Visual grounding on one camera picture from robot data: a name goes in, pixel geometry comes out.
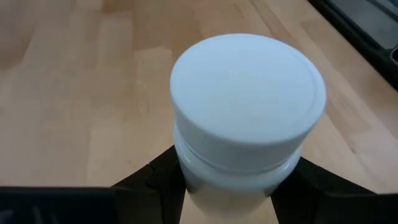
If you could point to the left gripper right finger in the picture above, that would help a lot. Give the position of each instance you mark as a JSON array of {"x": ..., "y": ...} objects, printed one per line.
[{"x": 304, "y": 193}]

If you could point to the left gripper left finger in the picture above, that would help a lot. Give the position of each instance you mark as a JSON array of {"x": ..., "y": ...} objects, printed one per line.
[{"x": 155, "y": 193}]

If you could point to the large white pill bottle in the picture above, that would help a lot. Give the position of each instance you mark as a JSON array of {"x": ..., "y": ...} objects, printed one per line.
[{"x": 245, "y": 99}]

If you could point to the black table edge trim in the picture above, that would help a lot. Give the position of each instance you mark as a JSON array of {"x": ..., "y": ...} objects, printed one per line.
[{"x": 357, "y": 34}]

